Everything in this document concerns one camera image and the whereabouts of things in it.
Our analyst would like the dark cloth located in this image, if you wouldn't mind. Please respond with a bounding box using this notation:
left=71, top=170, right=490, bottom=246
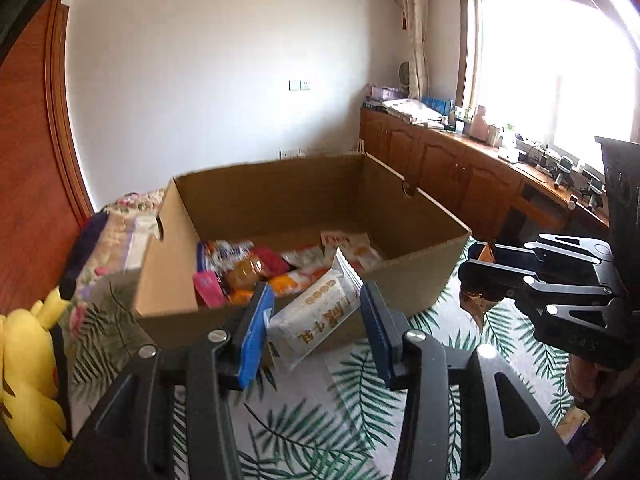
left=64, top=211, right=112, bottom=287

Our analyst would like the stack of papers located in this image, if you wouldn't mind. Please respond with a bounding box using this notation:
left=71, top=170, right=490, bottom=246
left=381, top=99, right=446, bottom=125

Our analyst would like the pink jug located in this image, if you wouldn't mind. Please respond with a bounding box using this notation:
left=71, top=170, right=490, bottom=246
left=470, top=105, right=491, bottom=142

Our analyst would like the brown shiny snack packet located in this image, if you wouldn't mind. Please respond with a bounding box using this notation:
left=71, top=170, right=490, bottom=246
left=459, top=241, right=504, bottom=332

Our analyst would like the floral blanket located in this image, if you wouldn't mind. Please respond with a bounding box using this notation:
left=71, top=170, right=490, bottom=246
left=69, top=187, right=169, bottom=313

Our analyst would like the patterned curtain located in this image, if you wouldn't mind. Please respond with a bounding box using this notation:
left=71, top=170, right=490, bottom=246
left=396, top=0, right=429, bottom=102

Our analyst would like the cardboard box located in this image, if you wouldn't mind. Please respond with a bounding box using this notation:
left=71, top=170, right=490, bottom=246
left=132, top=154, right=472, bottom=357

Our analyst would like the wooden cabinet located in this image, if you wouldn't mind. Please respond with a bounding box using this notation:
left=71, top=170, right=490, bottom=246
left=359, top=104, right=612, bottom=247

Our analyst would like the yellow plush toy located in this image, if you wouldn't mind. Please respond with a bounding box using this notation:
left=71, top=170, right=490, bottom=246
left=0, top=285, right=74, bottom=467

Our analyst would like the small grey gadget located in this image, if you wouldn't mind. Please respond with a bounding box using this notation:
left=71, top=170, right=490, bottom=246
left=580, top=172, right=607, bottom=211
left=552, top=156, right=576, bottom=190

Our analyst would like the red snack packet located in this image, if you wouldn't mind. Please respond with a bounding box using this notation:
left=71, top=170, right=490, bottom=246
left=254, top=247, right=292, bottom=279

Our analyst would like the purple box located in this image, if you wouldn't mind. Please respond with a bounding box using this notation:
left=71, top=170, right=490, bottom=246
left=365, top=84, right=407, bottom=102

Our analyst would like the white long snack packet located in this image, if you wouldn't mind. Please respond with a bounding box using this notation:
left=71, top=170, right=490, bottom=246
left=265, top=247, right=364, bottom=372

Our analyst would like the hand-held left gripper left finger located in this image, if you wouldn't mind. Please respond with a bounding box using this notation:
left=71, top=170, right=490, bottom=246
left=65, top=282, right=276, bottom=480

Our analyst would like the wooden framed window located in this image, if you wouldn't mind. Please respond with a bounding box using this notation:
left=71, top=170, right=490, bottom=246
left=456, top=0, right=640, bottom=183

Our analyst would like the white packet with red label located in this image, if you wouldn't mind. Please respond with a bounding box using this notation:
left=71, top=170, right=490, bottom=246
left=320, top=230, right=384, bottom=272

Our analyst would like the person's right hand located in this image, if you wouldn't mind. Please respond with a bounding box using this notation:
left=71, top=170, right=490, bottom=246
left=566, top=354, right=609, bottom=412

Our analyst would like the leaf print cloth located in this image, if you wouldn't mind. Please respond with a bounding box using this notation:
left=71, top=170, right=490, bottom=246
left=69, top=240, right=577, bottom=480

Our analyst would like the orange and white snack packet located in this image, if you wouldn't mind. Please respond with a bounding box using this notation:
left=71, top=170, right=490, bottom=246
left=269, top=267, right=332, bottom=300

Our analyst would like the pink snack packet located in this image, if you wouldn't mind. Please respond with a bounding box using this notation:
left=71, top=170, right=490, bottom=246
left=193, top=271, right=227, bottom=308

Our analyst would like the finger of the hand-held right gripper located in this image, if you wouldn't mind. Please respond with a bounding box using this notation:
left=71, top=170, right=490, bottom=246
left=492, top=233, right=616, bottom=268
left=458, top=258, right=622, bottom=332

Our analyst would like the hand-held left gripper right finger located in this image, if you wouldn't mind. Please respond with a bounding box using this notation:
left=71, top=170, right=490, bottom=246
left=360, top=281, right=581, bottom=480

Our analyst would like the pale white snack packet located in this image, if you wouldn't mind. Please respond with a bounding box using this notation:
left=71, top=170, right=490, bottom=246
left=281, top=245, right=327, bottom=269

